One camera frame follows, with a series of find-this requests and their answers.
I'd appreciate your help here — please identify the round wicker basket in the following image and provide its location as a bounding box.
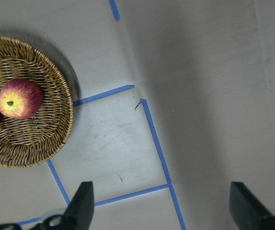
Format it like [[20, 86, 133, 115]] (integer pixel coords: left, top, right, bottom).
[[0, 36, 74, 168]]

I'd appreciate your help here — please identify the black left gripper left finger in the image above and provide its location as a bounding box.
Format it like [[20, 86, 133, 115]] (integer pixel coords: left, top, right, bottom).
[[35, 182, 95, 230]]

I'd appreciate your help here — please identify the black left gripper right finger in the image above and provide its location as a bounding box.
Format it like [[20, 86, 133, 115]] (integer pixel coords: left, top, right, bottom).
[[229, 182, 275, 230]]

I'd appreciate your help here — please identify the red yellow apple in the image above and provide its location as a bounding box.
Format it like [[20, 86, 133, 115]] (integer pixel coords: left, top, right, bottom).
[[0, 78, 43, 120]]

